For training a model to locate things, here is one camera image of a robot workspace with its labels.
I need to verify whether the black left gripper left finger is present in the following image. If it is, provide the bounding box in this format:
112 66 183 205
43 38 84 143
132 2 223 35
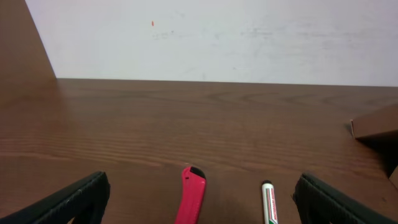
1 171 110 224

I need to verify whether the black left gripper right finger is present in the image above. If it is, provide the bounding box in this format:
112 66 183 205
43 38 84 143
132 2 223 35
292 173 397 224

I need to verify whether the brown cardboard box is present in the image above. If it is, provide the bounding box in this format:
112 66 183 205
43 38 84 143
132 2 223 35
350 104 397 187

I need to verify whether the red utility knife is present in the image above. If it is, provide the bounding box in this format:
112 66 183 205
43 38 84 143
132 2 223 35
174 166 206 224

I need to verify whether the black cap whiteboard marker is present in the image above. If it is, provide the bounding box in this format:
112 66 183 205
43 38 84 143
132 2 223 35
261 180 279 224

